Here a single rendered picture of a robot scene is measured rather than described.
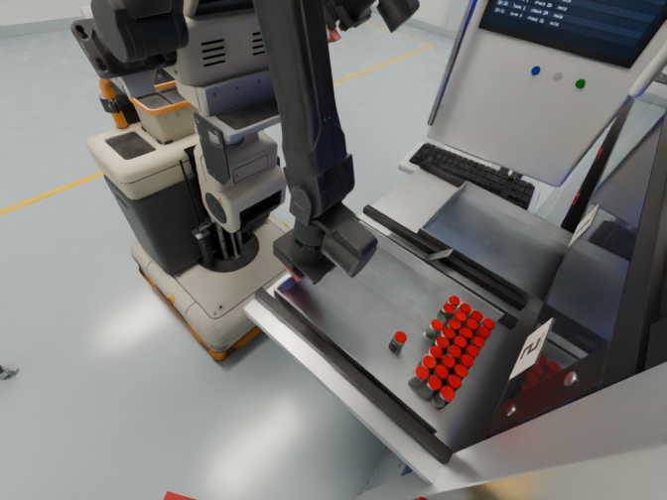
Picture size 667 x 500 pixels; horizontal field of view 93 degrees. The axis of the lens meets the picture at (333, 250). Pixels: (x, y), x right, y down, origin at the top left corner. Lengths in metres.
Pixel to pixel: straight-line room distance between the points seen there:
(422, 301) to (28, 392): 1.56
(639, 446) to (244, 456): 1.29
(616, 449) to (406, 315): 0.42
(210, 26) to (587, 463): 0.80
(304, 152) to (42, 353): 1.63
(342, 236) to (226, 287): 1.01
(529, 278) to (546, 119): 0.58
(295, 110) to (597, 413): 0.36
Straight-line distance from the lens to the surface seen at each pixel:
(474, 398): 0.62
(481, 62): 1.22
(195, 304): 1.37
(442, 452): 0.55
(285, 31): 0.34
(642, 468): 0.27
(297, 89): 0.35
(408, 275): 0.69
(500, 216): 0.94
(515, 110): 1.24
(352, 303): 0.62
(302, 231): 0.46
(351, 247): 0.42
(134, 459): 1.52
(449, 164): 1.17
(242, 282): 1.39
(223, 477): 1.43
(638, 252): 0.45
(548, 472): 0.32
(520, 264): 0.84
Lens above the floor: 1.40
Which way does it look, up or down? 49 degrees down
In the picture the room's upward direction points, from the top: 9 degrees clockwise
